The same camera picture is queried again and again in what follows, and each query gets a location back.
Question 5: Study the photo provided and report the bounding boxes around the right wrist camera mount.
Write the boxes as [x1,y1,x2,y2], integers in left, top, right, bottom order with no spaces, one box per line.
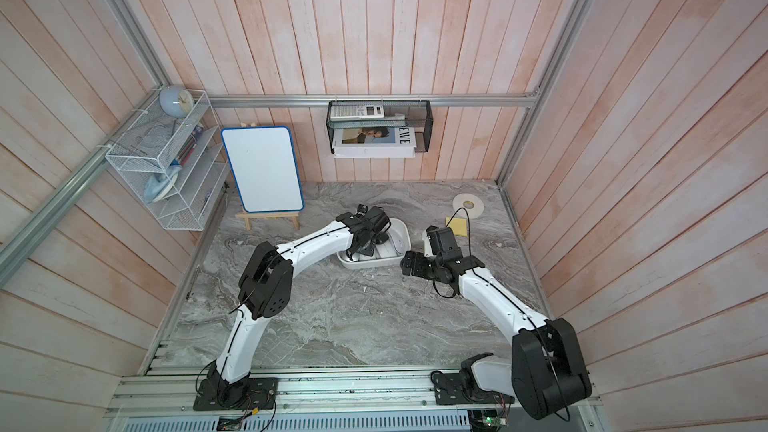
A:
[424,226,463,261]

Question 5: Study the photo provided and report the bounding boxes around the black wire wall basket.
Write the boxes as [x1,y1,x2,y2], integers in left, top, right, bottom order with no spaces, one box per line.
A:
[326,98,434,157]

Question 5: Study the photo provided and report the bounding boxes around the pale blue globe lamp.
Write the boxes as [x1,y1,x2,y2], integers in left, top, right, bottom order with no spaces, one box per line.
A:
[159,85,195,119]

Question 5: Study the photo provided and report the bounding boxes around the black camera cable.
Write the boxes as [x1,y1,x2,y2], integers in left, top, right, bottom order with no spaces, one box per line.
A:
[431,206,475,300]

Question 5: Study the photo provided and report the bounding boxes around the white plastic storage box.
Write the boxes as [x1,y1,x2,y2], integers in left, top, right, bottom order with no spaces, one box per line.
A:
[336,218,411,270]

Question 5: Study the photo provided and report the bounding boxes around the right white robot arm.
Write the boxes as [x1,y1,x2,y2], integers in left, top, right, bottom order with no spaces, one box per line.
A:
[401,251,592,420]

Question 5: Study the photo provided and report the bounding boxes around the small wooden easel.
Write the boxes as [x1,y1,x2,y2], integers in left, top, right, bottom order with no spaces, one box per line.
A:
[235,211,300,231]

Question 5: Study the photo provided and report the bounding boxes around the blue framed whiteboard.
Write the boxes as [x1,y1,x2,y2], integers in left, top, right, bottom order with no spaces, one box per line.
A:
[221,126,304,213]

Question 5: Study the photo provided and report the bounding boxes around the light blue item in shelf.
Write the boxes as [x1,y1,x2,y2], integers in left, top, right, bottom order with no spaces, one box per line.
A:
[143,162,182,204]

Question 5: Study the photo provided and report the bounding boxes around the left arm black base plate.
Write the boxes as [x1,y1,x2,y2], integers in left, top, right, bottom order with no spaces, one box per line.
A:
[192,377,278,412]

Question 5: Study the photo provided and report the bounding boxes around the white tape roll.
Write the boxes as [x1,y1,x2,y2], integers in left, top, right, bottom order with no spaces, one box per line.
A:
[452,193,485,219]

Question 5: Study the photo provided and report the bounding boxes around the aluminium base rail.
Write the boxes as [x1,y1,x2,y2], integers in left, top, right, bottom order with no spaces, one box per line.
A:
[101,366,612,431]

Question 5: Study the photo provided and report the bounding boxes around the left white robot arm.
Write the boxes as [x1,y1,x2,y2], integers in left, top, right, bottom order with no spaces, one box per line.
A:
[215,206,391,385]

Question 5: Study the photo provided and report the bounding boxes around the yellow sticky note pad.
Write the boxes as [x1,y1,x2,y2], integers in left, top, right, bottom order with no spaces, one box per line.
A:
[445,217,469,237]

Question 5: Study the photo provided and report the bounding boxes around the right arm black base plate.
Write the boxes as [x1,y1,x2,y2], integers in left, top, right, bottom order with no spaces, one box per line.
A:
[430,370,516,405]

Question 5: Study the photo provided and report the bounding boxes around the white calculator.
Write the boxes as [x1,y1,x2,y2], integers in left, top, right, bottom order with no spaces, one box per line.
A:
[330,103,385,122]

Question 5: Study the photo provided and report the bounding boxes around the white wire mesh shelf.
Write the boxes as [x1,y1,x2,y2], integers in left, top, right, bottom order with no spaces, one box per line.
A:
[106,89,228,232]

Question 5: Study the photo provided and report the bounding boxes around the magazine with portrait cover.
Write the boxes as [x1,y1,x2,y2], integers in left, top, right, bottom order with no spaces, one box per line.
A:
[332,127,417,159]

